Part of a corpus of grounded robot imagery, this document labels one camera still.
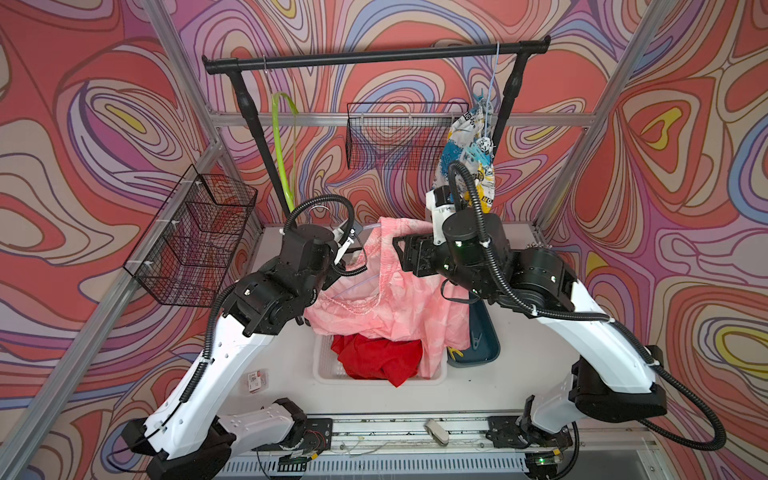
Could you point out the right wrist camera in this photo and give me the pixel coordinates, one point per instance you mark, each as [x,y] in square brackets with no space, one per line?
[441,206]

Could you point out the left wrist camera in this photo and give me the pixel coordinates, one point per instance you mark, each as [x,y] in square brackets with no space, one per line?
[344,242]

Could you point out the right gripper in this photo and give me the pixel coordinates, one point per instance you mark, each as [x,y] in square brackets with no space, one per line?
[416,245]

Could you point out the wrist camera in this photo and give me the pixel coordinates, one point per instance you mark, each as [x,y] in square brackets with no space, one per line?
[344,242]
[441,206]

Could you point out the white perforated plastic basket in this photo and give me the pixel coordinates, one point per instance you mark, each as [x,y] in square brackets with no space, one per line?
[328,370]

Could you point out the teal grey clothespin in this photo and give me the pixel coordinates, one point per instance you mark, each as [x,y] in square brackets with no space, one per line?
[478,342]

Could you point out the black wire basket left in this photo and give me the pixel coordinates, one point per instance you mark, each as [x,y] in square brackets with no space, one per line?
[184,257]

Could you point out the black wire basket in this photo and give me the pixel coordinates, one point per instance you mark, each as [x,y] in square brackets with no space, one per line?
[184,257]
[390,135]

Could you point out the light blue hanger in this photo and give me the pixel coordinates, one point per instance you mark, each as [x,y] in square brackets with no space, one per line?
[488,97]

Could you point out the teal plastic tray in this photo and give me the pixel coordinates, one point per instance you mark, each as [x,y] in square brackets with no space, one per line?
[479,322]

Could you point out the yellow clothespin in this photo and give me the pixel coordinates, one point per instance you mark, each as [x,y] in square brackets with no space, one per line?
[455,354]

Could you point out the paperclip box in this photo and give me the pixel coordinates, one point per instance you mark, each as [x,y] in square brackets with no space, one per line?
[256,381]

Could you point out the red shorts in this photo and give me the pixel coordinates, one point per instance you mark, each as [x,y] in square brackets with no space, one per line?
[366,358]

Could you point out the pink tie-dye shorts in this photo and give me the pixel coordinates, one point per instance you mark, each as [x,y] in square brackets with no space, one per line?
[406,307]

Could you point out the white pedal on rail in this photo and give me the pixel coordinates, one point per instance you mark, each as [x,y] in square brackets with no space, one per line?
[438,433]

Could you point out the lavender wire hanger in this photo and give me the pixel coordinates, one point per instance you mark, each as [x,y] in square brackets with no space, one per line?
[365,251]

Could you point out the black clothes rack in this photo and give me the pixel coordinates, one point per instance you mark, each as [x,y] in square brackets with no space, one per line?
[234,68]

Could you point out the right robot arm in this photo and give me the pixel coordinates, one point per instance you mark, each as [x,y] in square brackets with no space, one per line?
[616,378]

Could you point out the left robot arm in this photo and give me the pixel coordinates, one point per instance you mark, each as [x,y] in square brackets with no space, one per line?
[186,437]

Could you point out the white printed graphic shorts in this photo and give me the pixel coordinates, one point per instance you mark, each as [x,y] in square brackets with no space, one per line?
[469,142]

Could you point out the green hanger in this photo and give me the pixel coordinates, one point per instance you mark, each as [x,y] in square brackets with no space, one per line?
[276,98]

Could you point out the black wire basket rear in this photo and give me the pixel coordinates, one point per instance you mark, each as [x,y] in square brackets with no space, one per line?
[390,135]

